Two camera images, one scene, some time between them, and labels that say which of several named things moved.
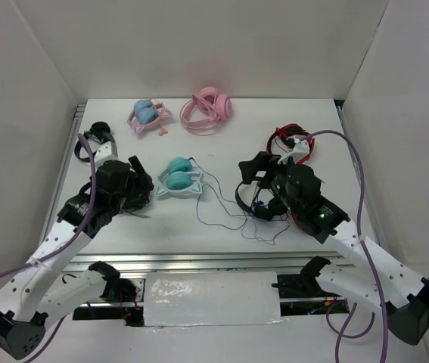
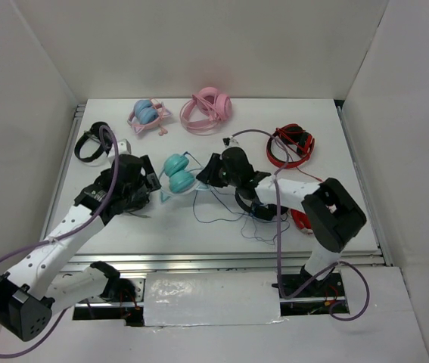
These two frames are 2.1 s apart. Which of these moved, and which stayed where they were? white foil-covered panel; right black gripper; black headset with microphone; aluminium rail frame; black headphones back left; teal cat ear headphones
Moved: teal cat ear headphones; right black gripper
Stayed: black headset with microphone; aluminium rail frame; white foil-covered panel; black headphones back left
